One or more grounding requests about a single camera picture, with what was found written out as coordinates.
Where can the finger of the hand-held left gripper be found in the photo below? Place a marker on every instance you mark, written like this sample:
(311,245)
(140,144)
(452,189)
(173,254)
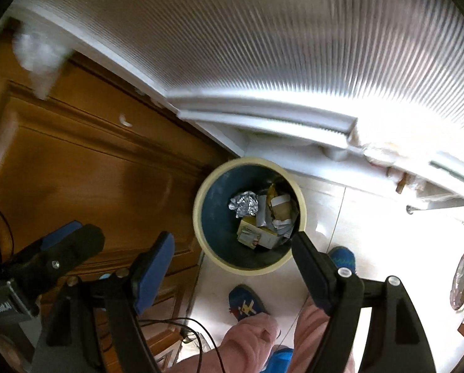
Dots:
(78,248)
(61,235)

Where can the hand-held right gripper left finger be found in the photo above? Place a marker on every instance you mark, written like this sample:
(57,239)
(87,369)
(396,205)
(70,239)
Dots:
(154,276)

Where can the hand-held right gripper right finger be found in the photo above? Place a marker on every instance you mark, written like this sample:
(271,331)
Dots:
(313,276)

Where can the torn white paper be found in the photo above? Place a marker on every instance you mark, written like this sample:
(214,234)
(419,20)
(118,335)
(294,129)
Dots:
(282,227)

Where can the yellow cardboard box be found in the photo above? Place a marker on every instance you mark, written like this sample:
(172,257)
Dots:
(257,235)

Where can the brown cardboard packaging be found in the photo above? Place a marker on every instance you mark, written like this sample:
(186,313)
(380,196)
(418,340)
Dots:
(282,206)

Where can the cream rimmed dark trash can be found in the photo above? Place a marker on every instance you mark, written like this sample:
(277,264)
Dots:
(216,202)

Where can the foil ball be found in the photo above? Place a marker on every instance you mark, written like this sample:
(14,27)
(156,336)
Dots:
(245,204)

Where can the blue patterned right shoe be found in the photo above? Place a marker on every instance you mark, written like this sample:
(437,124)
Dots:
(342,258)

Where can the blue patterned shoe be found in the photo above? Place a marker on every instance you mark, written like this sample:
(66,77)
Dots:
(247,306)
(342,258)

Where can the light blue cabinet knob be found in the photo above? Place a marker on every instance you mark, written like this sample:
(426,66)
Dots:
(104,276)

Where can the person's right leg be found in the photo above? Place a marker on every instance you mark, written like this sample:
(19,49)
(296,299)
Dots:
(309,326)

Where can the person's leg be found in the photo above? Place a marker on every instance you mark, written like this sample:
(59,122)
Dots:
(309,326)
(247,342)

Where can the wooden cabinet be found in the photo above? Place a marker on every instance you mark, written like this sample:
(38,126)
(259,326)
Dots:
(80,171)

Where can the blue patterned left shoe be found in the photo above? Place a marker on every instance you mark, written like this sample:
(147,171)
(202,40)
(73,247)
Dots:
(247,306)

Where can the bright blue plastic object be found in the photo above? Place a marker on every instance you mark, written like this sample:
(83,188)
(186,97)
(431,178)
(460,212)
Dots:
(282,359)

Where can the person's left leg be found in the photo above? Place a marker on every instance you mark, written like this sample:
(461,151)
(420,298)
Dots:
(247,342)

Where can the small brown wooden piece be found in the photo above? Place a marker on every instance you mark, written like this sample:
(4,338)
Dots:
(401,186)

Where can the white framed ribbed glass door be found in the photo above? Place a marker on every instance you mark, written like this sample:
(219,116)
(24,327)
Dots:
(255,46)

